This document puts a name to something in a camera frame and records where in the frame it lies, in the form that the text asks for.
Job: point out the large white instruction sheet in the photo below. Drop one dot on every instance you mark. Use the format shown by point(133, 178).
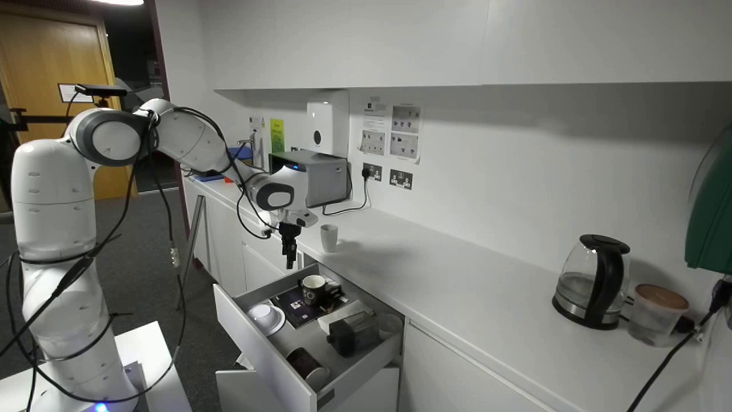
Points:
point(372, 140)

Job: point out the black bar camera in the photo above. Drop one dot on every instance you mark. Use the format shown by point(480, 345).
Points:
point(104, 89)

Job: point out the white base cabinet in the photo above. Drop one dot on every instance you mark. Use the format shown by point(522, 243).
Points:
point(457, 373)

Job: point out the yellow green wall sign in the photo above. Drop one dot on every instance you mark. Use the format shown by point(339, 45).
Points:
point(276, 135)

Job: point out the empty double wall socket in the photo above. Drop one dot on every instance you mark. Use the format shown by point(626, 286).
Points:
point(401, 178)

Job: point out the green first aid box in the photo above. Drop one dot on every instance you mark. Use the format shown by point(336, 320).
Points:
point(711, 212)

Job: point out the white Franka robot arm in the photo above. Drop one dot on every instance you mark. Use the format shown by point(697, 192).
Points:
point(53, 196)

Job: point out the black mug gold lettering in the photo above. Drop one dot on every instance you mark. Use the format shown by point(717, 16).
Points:
point(306, 365)

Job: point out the blue container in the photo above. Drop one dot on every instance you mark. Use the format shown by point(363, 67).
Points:
point(242, 152)

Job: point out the wooden door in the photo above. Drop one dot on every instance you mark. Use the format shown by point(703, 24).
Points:
point(45, 59)

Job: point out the small printed picture sheet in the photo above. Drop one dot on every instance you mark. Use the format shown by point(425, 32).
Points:
point(404, 116)
point(402, 144)

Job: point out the grey kitchen drawer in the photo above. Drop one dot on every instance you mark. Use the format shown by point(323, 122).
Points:
point(251, 350)

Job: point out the white paper towel dispenser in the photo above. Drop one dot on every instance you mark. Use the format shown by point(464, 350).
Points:
point(324, 126)

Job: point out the white ceramic bowl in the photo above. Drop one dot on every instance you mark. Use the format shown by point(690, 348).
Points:
point(265, 319)

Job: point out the plastic tub brown lid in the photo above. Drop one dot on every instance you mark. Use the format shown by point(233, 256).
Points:
point(656, 311)

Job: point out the black box with purple print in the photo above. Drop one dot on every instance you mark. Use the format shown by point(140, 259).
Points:
point(292, 311)

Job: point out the wall socket with plug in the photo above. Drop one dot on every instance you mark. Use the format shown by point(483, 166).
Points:
point(370, 171)

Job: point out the white wall cabinet door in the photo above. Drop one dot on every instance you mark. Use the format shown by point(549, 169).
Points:
point(609, 36)
point(343, 42)

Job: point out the silver microwave oven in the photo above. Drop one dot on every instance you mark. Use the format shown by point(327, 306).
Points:
point(331, 178)

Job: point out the white robot base table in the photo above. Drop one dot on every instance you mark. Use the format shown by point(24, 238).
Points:
point(155, 366)

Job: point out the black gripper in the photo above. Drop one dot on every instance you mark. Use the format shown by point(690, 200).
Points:
point(289, 232)

